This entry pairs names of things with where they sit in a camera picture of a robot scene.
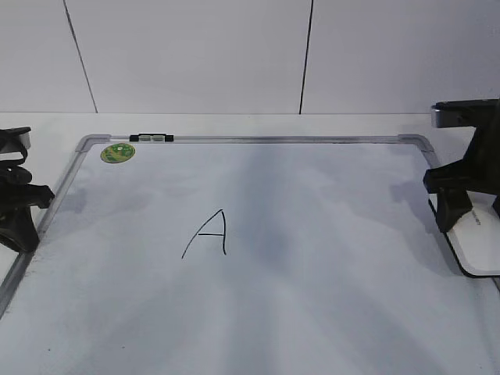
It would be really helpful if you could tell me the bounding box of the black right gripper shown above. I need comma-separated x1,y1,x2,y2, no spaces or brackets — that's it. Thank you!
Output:
423,105,500,233

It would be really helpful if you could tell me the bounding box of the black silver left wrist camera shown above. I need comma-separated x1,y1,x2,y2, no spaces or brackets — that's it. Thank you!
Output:
1,127,31,154

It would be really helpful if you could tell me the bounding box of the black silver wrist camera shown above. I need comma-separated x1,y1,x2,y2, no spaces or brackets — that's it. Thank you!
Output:
430,98,498,128
1,127,31,154

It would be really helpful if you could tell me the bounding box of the round green sticker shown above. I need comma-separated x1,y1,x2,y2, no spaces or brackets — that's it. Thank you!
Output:
100,143,136,164

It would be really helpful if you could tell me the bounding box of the white board with grey frame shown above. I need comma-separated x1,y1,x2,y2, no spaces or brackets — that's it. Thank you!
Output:
1,135,499,374

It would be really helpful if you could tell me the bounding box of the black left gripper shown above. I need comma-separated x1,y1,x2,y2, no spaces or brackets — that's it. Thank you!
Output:
1,154,55,253

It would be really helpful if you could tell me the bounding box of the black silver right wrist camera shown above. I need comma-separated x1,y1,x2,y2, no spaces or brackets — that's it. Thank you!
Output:
430,98,498,128

